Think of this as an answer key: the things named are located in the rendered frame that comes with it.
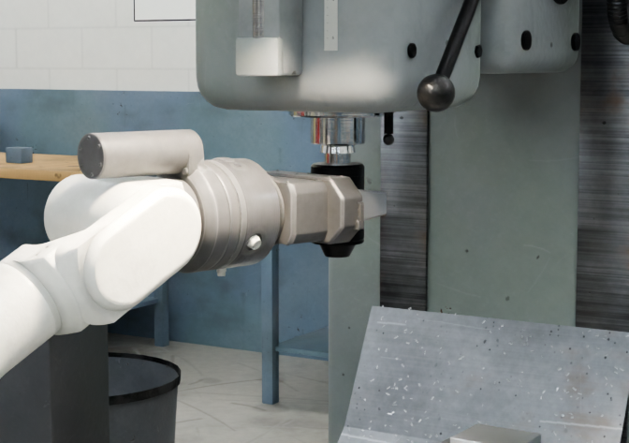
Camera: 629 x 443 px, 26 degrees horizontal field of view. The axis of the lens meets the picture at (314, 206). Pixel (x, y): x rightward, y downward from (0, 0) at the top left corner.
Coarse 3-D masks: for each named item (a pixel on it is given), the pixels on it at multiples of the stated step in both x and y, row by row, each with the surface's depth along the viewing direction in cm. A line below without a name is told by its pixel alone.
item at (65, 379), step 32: (32, 352) 136; (64, 352) 138; (96, 352) 144; (0, 384) 138; (32, 384) 136; (64, 384) 138; (96, 384) 144; (0, 416) 138; (32, 416) 137; (64, 416) 138; (96, 416) 145
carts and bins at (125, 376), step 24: (120, 360) 337; (144, 360) 334; (120, 384) 337; (144, 384) 334; (168, 384) 306; (120, 408) 296; (144, 408) 300; (168, 408) 309; (120, 432) 297; (144, 432) 301; (168, 432) 310
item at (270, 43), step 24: (240, 0) 108; (264, 0) 106; (288, 0) 107; (240, 24) 108; (264, 24) 107; (288, 24) 107; (240, 48) 108; (264, 48) 107; (288, 48) 107; (240, 72) 108; (264, 72) 107; (288, 72) 108
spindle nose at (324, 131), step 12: (312, 120) 118; (324, 120) 117; (336, 120) 116; (348, 120) 116; (360, 120) 117; (312, 132) 118; (324, 132) 117; (336, 132) 116; (348, 132) 117; (360, 132) 118; (324, 144) 117; (336, 144) 117; (348, 144) 117
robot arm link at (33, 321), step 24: (0, 264) 96; (0, 288) 94; (24, 288) 95; (0, 312) 93; (24, 312) 94; (48, 312) 95; (0, 336) 93; (24, 336) 94; (48, 336) 97; (0, 360) 93
